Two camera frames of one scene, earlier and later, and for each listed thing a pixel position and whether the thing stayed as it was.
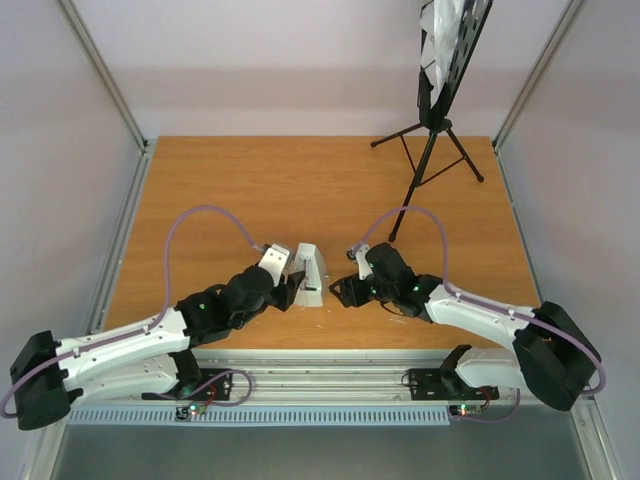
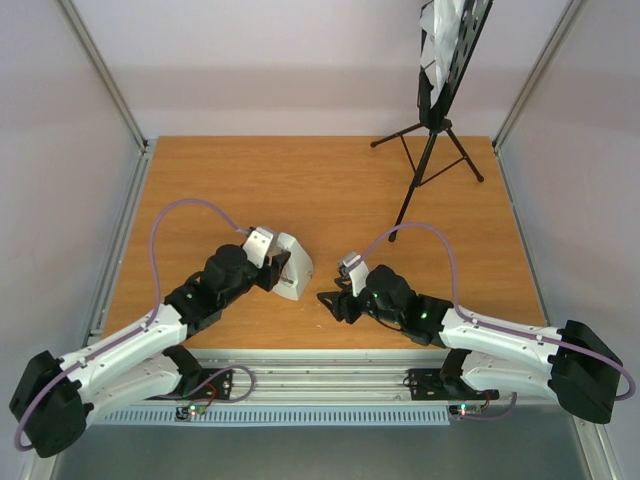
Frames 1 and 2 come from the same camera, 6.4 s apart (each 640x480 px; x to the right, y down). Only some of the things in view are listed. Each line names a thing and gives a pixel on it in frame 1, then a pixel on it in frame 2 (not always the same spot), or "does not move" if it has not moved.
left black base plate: [215, 384] does not move
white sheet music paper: [439, 24] does not move
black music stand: [435, 121] does not move
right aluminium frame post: [570, 15] does not move
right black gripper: [357, 291] -> [347, 305]
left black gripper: [288, 290] -> [273, 272]
